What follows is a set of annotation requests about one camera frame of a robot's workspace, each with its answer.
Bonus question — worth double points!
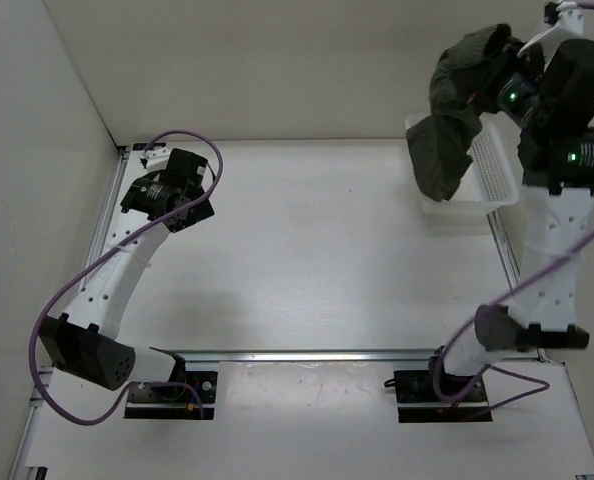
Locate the right aluminium rail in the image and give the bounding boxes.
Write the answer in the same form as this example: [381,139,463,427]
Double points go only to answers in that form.
[487,211,550,363]

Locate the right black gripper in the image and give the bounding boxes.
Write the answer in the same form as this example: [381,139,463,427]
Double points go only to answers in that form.
[450,38,549,132]

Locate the front aluminium rail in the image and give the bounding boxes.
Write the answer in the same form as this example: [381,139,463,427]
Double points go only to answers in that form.
[177,349,434,364]

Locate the white perforated plastic basket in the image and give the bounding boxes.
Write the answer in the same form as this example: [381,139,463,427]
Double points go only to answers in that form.
[419,115,519,223]

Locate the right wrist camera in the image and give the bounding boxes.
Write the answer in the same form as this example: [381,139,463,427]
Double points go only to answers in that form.
[516,0,586,59]

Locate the aluminium rail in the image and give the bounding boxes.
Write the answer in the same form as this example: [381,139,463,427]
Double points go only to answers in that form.
[7,146,131,479]
[487,211,550,363]
[177,349,434,364]

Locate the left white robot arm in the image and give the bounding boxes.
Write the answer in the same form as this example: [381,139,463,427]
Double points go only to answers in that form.
[39,171,214,400]

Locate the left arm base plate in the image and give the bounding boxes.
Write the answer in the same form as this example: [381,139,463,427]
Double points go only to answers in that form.
[124,370,218,421]

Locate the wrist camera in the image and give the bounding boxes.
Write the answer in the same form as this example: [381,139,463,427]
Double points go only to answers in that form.
[516,0,586,59]
[140,147,208,189]

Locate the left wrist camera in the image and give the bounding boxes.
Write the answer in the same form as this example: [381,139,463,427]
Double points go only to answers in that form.
[140,147,208,189]

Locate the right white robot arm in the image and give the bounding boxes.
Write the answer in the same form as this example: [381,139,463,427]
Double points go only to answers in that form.
[426,37,594,402]

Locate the olive green shorts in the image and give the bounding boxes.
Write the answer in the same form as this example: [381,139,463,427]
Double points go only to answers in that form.
[406,23,512,202]

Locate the left aluminium rail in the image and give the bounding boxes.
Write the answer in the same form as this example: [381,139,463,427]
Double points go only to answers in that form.
[7,146,131,479]

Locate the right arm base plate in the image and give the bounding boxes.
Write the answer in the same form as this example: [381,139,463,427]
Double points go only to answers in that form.
[383,370,493,424]

